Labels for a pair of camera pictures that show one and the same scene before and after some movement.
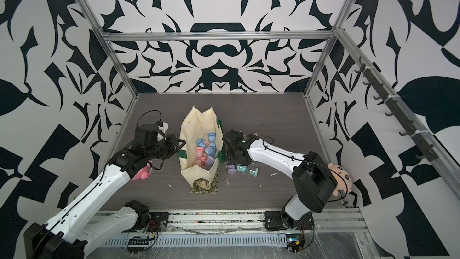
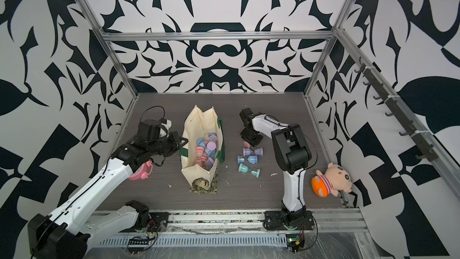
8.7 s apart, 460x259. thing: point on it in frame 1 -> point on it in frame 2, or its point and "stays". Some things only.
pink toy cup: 143,172 stays
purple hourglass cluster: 231,169 -> 211,145
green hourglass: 246,170 stays
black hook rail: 426,150 stays
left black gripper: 172,140 stays
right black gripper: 229,160 -> 254,142
